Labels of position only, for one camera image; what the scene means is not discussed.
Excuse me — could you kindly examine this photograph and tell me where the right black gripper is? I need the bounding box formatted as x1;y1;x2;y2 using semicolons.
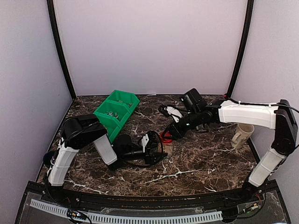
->
161;109;202;140

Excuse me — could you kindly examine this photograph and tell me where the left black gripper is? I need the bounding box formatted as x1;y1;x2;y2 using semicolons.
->
121;145;167;164

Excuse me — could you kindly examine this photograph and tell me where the red jar lid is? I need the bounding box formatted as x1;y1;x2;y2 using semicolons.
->
160;132;173;144

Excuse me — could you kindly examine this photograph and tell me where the clear glass jar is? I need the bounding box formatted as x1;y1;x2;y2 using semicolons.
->
162;143;174;157

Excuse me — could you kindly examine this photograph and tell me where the green bin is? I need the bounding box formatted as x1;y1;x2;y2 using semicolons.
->
94;100;131;129
101;123;121;143

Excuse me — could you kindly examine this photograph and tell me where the green bin end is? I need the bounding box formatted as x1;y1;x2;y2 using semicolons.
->
107;90;140;113

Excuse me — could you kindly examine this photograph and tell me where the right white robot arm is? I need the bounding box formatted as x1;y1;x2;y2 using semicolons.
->
158;99;299;203

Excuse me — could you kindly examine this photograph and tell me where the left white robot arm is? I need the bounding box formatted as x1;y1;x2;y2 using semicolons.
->
43;114;168;203

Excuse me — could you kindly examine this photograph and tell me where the beige ceramic mug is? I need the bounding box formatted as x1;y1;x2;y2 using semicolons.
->
231;123;255;149

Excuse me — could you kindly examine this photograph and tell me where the small green circuit board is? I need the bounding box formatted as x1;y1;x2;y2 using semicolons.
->
66;210;87;221

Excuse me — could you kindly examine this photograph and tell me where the dark blue mug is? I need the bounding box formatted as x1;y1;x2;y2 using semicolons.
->
43;150;57;167

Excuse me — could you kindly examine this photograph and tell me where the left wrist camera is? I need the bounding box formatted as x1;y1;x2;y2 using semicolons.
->
113;134;132;157

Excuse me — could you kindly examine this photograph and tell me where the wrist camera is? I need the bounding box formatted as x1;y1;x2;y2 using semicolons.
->
180;88;204;112
113;134;132;157

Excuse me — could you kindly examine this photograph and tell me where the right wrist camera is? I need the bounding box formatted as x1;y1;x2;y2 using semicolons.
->
180;88;204;112

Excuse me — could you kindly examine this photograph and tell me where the black front rail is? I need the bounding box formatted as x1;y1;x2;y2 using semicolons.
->
50;187;244;211

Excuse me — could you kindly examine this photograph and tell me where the white slotted cable duct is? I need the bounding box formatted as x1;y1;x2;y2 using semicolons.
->
30;199;223;224

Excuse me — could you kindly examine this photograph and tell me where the left black frame post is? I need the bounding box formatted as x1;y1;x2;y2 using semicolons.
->
46;0;77;100

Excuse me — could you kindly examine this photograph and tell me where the black frame post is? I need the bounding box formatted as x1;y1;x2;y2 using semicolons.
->
46;0;77;100
226;0;254;98

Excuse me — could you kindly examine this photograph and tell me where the right black frame post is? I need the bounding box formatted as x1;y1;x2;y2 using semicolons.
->
226;0;254;98

